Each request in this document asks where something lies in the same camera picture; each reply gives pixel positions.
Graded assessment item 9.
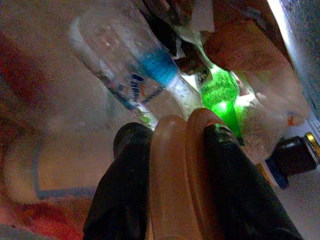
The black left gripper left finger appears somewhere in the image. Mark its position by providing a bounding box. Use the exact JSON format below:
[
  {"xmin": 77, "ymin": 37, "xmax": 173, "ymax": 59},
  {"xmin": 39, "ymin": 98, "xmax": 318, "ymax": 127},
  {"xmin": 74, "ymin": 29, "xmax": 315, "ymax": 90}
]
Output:
[{"xmin": 83, "ymin": 121, "xmax": 154, "ymax": 240}]

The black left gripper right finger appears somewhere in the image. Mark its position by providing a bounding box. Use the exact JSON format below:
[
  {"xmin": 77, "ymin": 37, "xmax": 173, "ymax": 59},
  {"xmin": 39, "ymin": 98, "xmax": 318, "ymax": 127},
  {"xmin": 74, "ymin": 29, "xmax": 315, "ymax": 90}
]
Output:
[{"xmin": 199, "ymin": 123, "xmax": 304, "ymax": 240}]

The cream round bowl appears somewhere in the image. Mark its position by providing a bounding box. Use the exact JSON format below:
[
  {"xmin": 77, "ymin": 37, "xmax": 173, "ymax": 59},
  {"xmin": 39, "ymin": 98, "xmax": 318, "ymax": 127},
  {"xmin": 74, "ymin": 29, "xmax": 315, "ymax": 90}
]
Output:
[{"xmin": 149, "ymin": 107, "xmax": 227, "ymax": 240}]

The clear plastic bag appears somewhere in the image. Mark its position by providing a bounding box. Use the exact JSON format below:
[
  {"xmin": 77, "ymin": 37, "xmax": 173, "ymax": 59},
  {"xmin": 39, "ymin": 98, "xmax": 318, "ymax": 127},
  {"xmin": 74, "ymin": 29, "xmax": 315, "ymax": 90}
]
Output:
[{"xmin": 232, "ymin": 69, "xmax": 311, "ymax": 161}]

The green plastic bottle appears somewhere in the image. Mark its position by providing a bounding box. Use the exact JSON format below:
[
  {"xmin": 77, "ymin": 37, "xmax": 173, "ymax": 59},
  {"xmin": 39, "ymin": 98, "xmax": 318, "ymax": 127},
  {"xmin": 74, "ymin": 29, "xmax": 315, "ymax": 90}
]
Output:
[{"xmin": 198, "ymin": 44, "xmax": 247, "ymax": 147}]

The clear bottle with blue label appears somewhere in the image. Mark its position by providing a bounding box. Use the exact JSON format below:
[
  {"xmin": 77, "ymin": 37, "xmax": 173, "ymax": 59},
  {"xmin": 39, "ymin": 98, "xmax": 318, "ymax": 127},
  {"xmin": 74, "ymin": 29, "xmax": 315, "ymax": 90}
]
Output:
[{"xmin": 69, "ymin": 9, "xmax": 191, "ymax": 118}]

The brown wrapped package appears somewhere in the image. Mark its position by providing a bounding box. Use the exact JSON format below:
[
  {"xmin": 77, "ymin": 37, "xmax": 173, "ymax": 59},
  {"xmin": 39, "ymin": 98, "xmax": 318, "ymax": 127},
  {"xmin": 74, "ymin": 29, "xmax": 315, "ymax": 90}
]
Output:
[{"xmin": 204, "ymin": 14, "xmax": 293, "ymax": 73}]

